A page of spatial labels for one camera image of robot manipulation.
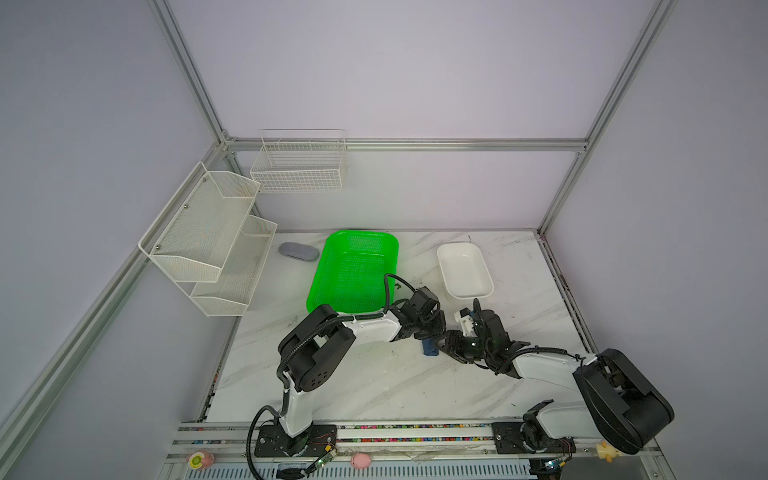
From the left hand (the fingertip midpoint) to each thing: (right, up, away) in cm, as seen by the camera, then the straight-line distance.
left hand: (448, 329), depth 88 cm
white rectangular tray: (+9, +17, +17) cm, 26 cm away
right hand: (-4, -4, -3) cm, 7 cm away
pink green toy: (-61, -25, -21) cm, 69 cm away
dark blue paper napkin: (-6, -5, -3) cm, 8 cm away
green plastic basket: (-32, +17, +22) cm, 42 cm away
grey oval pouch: (-52, +24, +23) cm, 62 cm away
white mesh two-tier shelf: (-65, +26, -11) cm, 71 cm away
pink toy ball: (-24, -27, -18) cm, 41 cm away
